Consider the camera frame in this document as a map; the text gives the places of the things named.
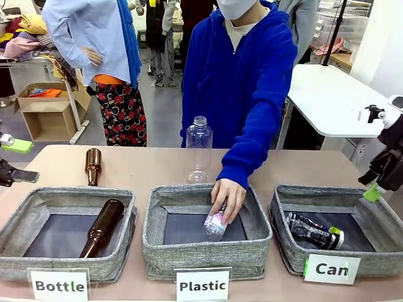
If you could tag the white Plastic label sign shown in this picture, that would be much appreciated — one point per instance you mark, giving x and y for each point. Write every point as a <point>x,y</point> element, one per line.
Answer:
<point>202,285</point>

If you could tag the white table with leg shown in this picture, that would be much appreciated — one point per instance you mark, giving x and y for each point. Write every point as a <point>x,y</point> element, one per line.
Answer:
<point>75,107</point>

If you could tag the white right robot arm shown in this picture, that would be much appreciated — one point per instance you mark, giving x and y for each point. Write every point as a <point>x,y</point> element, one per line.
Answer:
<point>393,113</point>

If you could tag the crushed clear plastic bottle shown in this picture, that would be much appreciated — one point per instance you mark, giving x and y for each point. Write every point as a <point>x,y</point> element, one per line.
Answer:
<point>214,227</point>

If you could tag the long brown glass bottle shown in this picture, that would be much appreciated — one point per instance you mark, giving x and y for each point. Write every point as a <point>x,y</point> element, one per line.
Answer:
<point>104,225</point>

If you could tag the person in blue hoodie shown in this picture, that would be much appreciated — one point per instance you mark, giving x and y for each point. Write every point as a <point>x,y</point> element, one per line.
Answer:
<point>233,78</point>

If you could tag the crushed black silver can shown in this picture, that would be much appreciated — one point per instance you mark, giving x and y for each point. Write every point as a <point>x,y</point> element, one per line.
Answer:
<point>310,231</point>

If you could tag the grey fabric basket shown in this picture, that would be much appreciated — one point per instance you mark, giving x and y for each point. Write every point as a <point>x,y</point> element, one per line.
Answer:
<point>204,259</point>
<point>63,266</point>
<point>281,217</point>

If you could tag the white Can label sign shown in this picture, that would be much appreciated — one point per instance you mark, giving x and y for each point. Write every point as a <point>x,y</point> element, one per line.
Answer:
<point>332,269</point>

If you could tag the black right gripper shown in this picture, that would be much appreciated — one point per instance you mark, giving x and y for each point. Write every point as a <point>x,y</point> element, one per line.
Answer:
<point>388,163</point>

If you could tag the orange cloth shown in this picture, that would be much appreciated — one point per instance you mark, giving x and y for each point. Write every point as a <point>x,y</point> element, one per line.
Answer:
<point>47,92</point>

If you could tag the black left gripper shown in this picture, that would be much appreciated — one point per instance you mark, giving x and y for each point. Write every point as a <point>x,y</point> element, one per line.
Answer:
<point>5,173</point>

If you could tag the light blue shirt mannequin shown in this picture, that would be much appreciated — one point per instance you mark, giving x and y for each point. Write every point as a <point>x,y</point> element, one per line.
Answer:
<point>85,25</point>

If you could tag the blue-sleeved left forearm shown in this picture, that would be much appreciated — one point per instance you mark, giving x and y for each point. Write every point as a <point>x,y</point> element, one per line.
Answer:
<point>244,154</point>

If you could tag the short brown glass bottle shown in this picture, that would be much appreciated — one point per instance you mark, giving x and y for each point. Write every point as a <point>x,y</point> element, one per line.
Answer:
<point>93,163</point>

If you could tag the clear plastic storage bins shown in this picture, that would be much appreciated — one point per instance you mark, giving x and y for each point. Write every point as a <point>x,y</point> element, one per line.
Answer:
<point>343,22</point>

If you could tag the tall clear plastic bottle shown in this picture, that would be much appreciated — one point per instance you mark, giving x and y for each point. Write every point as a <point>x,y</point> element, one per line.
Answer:
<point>199,141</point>

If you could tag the black red floral skirt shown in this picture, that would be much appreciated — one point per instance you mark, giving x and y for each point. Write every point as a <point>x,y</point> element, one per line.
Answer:
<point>122,116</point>

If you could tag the white rounded table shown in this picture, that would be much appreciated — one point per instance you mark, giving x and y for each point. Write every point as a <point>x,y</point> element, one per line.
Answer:
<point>330,97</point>

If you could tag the white Bottle label sign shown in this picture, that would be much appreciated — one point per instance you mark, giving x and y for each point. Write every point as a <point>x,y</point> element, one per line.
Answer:
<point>59,285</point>

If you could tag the pile of colourful clothes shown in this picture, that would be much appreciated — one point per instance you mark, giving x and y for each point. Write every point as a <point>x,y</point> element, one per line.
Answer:
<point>23,37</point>

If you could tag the person's left hand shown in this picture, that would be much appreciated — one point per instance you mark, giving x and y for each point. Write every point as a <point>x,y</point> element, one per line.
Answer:
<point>229,198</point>

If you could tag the black stand pole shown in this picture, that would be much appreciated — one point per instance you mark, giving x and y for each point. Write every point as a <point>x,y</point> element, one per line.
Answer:
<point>334,31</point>

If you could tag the brown cardboard box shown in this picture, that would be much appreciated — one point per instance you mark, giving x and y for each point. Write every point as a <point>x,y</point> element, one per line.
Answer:
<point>47,122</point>

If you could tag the white face mask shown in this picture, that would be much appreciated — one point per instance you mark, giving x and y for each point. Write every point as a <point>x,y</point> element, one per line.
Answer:
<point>236,8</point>

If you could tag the blue hanging scarf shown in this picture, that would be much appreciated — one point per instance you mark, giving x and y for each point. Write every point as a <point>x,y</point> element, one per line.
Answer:
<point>130,37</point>

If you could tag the grey jacket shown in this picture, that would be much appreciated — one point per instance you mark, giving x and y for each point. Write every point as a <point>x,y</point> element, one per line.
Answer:
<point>302,25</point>

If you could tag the pink cloth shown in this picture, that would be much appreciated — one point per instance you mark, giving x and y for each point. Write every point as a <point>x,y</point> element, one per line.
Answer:
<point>333,47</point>

